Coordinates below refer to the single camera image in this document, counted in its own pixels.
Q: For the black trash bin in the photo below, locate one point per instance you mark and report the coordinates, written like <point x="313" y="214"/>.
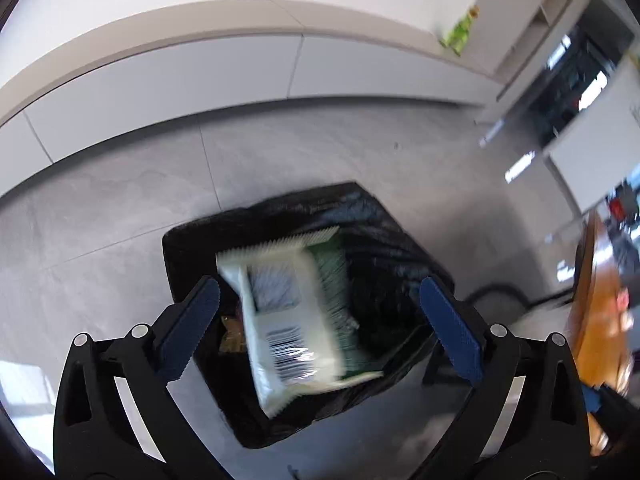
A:
<point x="390" y="240"/>

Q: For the low white cabinet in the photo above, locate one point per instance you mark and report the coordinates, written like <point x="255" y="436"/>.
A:
<point x="200" y="75"/>

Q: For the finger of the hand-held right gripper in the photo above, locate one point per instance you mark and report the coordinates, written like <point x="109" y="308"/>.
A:
<point x="592" y="400"/>

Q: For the white green packet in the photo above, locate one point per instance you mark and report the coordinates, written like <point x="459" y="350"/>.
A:
<point x="295" y="320"/>

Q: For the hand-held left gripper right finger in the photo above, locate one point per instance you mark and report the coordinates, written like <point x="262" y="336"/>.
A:
<point x="452" y="330"/>

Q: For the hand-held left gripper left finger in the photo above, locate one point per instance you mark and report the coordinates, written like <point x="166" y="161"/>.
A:
<point x="192" y="330"/>

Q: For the white wall shelf unit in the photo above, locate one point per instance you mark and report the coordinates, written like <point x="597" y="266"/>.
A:
<point x="530" y="35"/>

